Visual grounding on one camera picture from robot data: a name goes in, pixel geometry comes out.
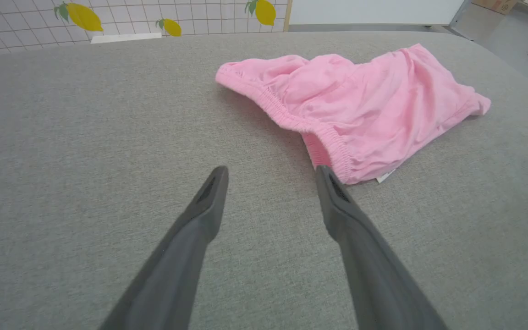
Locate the lemon print grid panel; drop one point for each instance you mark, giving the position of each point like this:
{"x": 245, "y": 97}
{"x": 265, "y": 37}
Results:
{"x": 122, "y": 16}

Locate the grey fabric sofa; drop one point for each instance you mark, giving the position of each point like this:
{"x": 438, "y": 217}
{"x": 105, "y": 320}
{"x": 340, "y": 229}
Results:
{"x": 85, "y": 137}

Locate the pink elastic-waist shorts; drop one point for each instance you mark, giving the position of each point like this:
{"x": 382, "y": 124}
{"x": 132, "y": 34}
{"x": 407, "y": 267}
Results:
{"x": 365, "y": 110}

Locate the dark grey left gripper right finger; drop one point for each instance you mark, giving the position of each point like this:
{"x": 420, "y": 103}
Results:
{"x": 374, "y": 275}

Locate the brown cardboard box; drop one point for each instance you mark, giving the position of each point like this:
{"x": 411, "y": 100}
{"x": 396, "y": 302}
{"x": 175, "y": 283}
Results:
{"x": 495, "y": 4}

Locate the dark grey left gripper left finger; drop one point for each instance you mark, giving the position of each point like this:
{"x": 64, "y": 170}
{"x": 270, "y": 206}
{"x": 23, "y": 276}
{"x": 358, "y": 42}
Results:
{"x": 172, "y": 266}

